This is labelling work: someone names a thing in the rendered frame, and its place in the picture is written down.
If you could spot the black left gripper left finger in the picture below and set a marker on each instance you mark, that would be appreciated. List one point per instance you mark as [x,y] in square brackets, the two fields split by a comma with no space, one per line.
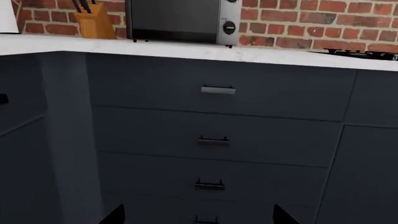
[116,217]

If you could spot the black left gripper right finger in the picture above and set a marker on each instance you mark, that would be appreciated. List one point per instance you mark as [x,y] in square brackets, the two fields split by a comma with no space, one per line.
[281,217]

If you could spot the dark bottom drawer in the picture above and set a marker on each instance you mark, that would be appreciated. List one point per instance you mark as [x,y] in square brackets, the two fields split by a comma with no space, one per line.
[205,215]

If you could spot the dark cabinet door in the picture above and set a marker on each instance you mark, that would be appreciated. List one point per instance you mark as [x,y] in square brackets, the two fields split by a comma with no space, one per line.
[360,177]

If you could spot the dark side cabinet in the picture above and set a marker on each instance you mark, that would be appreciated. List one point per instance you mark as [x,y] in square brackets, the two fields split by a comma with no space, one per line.
[21,140]

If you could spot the white marble countertop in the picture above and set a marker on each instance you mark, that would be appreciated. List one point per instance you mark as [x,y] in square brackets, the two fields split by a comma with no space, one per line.
[186,50]

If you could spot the black gas stovetop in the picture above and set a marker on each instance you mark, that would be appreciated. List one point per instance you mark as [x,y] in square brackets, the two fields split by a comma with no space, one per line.
[363,54]

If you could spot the wooden knife block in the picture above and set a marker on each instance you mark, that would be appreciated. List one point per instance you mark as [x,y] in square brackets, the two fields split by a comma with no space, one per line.
[94,23]

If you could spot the silver toaster oven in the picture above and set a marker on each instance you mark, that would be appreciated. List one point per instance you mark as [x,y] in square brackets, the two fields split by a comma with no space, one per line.
[183,21]

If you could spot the white appliance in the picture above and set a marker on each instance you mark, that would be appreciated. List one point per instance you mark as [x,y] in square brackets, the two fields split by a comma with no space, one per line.
[7,16]

